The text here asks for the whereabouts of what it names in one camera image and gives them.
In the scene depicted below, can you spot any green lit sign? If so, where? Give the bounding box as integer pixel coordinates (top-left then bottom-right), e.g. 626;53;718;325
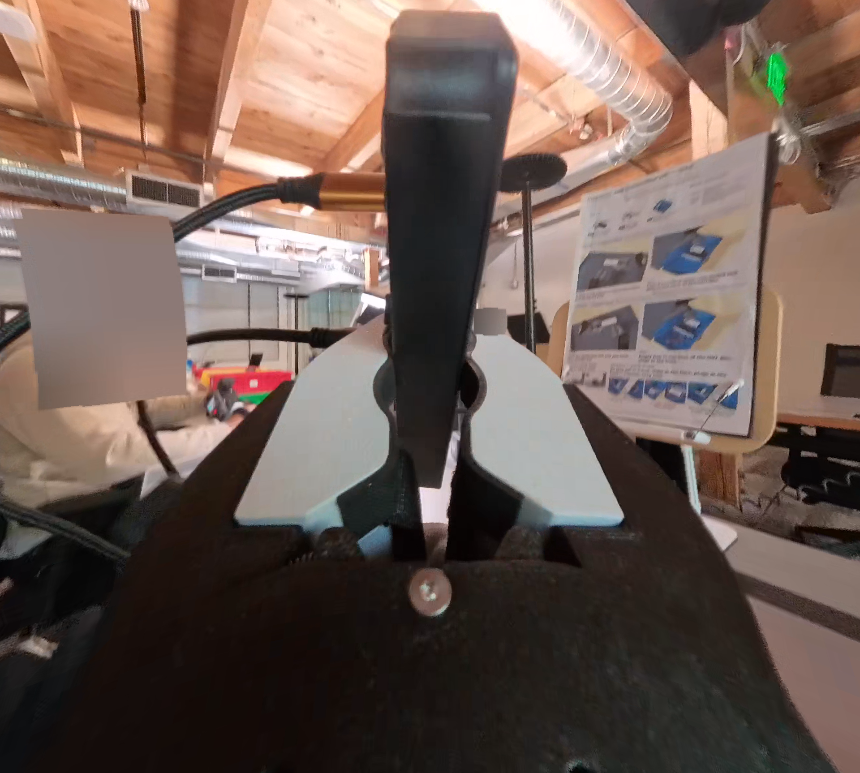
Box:
766;51;791;107

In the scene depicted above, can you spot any instruction poster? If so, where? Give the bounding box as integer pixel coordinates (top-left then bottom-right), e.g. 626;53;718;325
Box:
561;131;780;439

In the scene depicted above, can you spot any silver ventilation duct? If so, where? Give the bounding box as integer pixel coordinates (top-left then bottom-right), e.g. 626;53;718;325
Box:
376;0;676;177
0;156;129;210

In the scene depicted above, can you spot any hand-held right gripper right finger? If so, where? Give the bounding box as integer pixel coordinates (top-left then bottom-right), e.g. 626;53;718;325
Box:
462;335;626;528

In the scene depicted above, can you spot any black multi-port usb hub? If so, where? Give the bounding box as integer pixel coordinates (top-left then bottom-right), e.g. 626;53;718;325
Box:
382;9;520;490

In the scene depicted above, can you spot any red plastic bin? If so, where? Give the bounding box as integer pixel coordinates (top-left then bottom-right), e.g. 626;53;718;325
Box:
193;365;295;392

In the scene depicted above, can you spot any black braided usb cable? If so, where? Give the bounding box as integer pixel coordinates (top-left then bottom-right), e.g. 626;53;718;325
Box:
0;172;389;562

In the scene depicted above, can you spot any black office chair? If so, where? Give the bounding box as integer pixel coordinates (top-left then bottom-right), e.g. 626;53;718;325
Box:
821;343;860;399

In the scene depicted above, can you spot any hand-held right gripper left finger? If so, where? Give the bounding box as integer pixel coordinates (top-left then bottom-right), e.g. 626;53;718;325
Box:
234;322;399;533

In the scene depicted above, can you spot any white wall air vent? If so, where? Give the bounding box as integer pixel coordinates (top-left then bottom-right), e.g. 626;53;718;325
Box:
124;167;204;210

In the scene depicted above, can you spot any person's black printed shirt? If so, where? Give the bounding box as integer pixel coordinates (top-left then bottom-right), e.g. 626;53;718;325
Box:
0;518;129;773

